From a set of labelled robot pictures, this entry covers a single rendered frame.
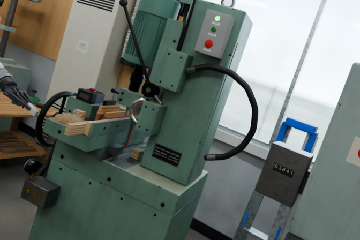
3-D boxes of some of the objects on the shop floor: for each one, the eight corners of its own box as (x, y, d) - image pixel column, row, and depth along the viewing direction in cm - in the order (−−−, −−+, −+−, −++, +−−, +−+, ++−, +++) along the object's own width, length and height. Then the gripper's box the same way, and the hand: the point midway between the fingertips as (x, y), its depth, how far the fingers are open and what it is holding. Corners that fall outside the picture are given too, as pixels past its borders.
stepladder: (211, 298, 206) (283, 114, 203) (250, 323, 196) (327, 129, 193) (202, 309, 192) (279, 110, 189) (243, 337, 181) (326, 127, 178)
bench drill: (-14, 117, 386) (22, -24, 366) (22, 137, 359) (63, -13, 339) (-60, 117, 343) (-22, -42, 323) (-23, 140, 316) (21, -31, 296)
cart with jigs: (9, 147, 326) (27, 82, 318) (49, 172, 300) (69, 102, 292) (-67, 152, 268) (-48, 73, 260) (-26, 184, 242) (-4, 98, 234)
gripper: (-2, 75, 160) (30, 108, 154) (19, 77, 172) (50, 107, 166) (-10, 88, 161) (22, 121, 156) (12, 89, 174) (42, 119, 168)
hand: (31, 109), depth 162 cm, fingers closed
